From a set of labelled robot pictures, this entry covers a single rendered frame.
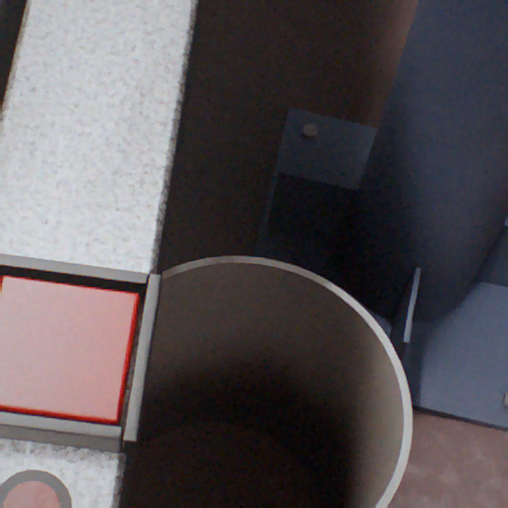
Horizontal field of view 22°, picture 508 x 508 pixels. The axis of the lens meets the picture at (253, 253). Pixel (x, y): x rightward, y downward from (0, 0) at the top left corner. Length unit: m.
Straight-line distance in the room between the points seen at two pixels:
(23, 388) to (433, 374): 1.08
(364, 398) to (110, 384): 0.75
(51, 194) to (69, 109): 0.05
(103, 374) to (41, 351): 0.03
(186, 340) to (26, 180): 0.73
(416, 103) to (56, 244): 0.73
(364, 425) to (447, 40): 0.38
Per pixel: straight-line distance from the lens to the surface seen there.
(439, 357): 1.58
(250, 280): 1.22
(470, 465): 1.55
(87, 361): 0.53
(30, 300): 0.55
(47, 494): 0.53
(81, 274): 0.55
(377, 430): 1.24
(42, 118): 0.61
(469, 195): 1.33
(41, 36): 0.64
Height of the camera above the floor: 1.42
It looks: 61 degrees down
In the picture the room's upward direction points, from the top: 11 degrees clockwise
